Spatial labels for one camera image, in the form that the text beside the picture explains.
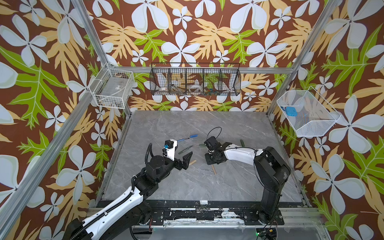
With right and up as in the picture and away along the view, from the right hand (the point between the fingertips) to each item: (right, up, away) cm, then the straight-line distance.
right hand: (207, 160), depth 95 cm
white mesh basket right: (+55, +29, -13) cm, 64 cm away
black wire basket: (-7, +54, +3) cm, 54 cm away
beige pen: (+4, -5, -5) cm, 8 cm away
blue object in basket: (+48, +31, -9) cm, 58 cm away
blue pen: (-17, +13, +9) cm, 23 cm away
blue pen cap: (-9, +15, +12) cm, 21 cm away
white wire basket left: (-57, +44, -9) cm, 73 cm away
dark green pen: (-15, +6, +4) cm, 16 cm away
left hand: (-14, +11, -22) cm, 28 cm away
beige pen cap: (-10, -1, -2) cm, 10 cm away
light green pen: (+25, +10, +8) cm, 29 cm away
